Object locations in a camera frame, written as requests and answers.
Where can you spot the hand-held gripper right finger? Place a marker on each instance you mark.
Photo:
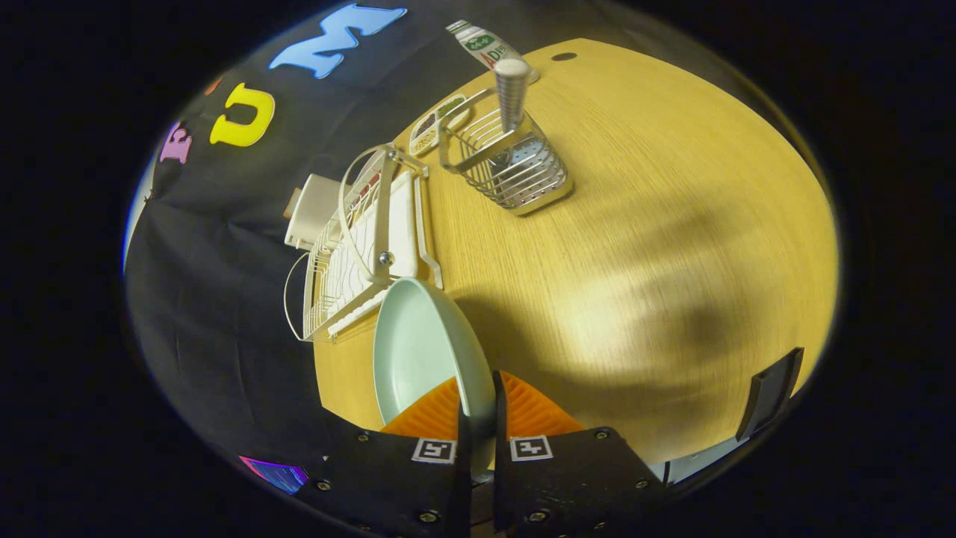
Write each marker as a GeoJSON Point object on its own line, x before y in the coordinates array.
{"type": "Point", "coordinates": [500, 486]}

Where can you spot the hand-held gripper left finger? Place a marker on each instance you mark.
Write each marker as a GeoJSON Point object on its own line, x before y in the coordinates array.
{"type": "Point", "coordinates": [463, 486]}

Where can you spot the pale green plate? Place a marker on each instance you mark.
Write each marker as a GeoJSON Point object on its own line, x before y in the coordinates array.
{"type": "Point", "coordinates": [418, 344]}

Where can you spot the glowing blue purple screen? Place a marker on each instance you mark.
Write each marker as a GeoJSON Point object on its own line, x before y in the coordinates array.
{"type": "Point", "coordinates": [276, 473]}

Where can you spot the dark flat panel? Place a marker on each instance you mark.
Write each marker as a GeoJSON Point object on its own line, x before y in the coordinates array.
{"type": "Point", "coordinates": [769, 392]}

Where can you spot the black backdrop cloth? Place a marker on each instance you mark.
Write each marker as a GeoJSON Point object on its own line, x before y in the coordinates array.
{"type": "Point", "coordinates": [216, 299]}

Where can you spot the white toaster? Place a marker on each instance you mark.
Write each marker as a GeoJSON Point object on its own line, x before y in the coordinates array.
{"type": "Point", "coordinates": [314, 213]}

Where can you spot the toast slice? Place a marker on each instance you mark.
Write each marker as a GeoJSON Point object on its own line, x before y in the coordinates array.
{"type": "Point", "coordinates": [291, 203]}

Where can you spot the white divided tray with beans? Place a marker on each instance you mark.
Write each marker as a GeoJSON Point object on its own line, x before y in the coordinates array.
{"type": "Point", "coordinates": [427, 127]}

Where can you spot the white green-label drink bottle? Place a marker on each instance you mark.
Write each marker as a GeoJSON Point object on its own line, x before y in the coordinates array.
{"type": "Point", "coordinates": [489, 46]}

